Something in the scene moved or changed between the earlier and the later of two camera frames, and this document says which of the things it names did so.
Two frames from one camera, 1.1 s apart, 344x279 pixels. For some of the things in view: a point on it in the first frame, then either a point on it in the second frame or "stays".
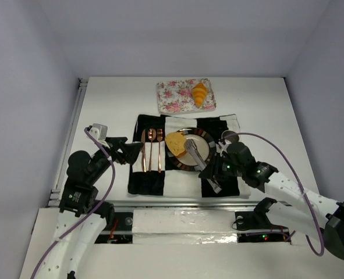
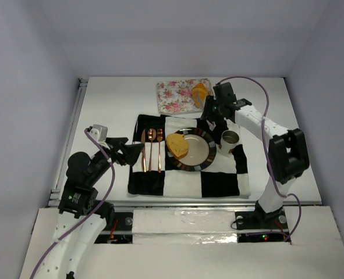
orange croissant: x=199 y=92 stays
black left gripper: x=118 y=149 stays
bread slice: x=176 y=142 stays
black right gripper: x=213 y=171 -> x=210 y=113
